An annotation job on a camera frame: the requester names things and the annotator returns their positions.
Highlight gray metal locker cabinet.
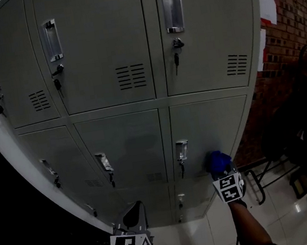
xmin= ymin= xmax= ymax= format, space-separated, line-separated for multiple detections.
xmin=0 ymin=0 xmax=287 ymax=245

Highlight gray metal locker door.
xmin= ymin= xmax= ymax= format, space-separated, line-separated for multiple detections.
xmin=164 ymin=94 xmax=258 ymax=183

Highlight person's right forearm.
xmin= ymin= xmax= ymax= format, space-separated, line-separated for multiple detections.
xmin=227 ymin=194 xmax=275 ymax=245

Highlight grey metal locker cabinet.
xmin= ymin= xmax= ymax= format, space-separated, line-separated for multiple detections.
xmin=0 ymin=0 xmax=291 ymax=245

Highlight black metal garment rack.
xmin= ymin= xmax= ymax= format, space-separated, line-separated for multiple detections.
xmin=226 ymin=44 xmax=307 ymax=208

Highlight blue cloth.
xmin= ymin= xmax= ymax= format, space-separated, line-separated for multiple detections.
xmin=203 ymin=148 xmax=235 ymax=177

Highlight dark hanging clothes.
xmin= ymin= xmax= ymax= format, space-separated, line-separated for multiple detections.
xmin=255 ymin=90 xmax=307 ymax=171

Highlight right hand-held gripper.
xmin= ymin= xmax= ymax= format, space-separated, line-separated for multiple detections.
xmin=210 ymin=160 xmax=248 ymax=205

